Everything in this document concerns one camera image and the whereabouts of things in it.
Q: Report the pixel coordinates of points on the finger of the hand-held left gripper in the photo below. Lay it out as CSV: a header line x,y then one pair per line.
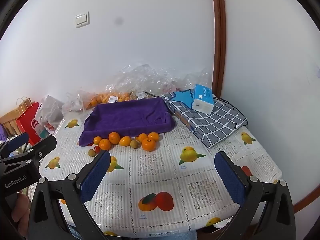
x,y
17,140
46,143

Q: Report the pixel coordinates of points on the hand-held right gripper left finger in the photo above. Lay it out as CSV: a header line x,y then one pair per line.
x,y
96,177

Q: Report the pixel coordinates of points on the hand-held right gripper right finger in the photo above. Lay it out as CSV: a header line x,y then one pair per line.
x,y
230,180

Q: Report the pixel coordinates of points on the small yellow fruit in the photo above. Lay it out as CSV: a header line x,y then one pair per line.
x,y
91,152

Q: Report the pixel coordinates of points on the small red fruit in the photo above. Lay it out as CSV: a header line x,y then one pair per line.
x,y
97,149

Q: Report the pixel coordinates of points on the large orange mandarin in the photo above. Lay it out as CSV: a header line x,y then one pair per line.
x,y
148,145

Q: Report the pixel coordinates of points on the purple towel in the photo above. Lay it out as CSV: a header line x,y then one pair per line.
x,y
130,115

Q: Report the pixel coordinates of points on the person's left hand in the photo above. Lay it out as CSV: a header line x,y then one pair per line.
x,y
22,212

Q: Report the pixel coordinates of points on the red paper shopping bag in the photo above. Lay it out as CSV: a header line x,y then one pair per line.
x,y
27,125

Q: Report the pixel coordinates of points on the wooden chair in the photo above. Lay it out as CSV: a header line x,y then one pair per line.
x,y
7,122

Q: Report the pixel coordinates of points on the white plastic bag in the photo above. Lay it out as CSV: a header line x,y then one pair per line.
x,y
50,110

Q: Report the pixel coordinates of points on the yellow-green round fruit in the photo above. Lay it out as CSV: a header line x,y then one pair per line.
x,y
134,143

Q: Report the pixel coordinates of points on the clear plastic bag of mandarins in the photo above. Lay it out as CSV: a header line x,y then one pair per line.
x,y
105,97

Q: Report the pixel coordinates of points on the person's blue trousers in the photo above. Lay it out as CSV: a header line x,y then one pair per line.
x,y
180,236

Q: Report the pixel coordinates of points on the blue tissue packet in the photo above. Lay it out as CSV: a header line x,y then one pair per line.
x,y
202,100

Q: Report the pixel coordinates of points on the crumpled clear plastic fruit bag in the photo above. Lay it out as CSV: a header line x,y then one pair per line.
x,y
180,80

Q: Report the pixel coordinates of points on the white wall light switch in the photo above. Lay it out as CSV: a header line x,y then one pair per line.
x,y
82,20

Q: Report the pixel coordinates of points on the brown wooden door frame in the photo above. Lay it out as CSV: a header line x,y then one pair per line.
x,y
218,42

